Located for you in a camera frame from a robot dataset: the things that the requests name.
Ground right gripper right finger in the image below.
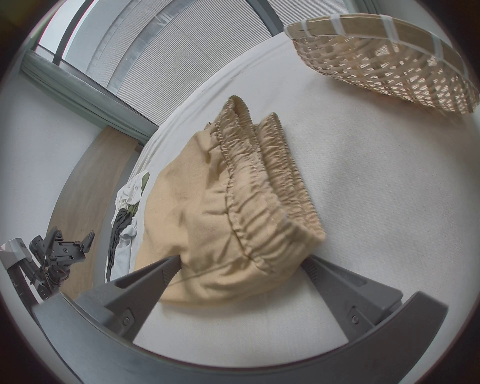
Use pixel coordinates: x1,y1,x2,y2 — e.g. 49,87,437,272
301,255,404,343

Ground grey-green curtain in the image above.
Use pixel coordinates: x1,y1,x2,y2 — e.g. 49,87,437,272
20,50,163,146

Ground tan shorts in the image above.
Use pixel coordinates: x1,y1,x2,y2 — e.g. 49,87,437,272
132,95,328,305

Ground pale grey garment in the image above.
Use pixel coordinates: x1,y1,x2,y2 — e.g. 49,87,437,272
110,221,146,281

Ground olive green garment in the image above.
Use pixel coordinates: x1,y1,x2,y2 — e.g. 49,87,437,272
127,172,151,219

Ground black garment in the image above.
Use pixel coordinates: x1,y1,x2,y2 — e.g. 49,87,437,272
105,207,133,283

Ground round woven basket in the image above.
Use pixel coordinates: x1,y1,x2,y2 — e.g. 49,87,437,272
283,13,480,116

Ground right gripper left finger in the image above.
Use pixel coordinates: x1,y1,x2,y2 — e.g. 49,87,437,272
75,255,183,343

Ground bed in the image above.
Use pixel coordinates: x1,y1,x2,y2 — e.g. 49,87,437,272
46,34,480,370

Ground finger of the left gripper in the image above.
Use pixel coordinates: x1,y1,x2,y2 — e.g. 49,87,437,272
80,230,96,254
46,226,63,249

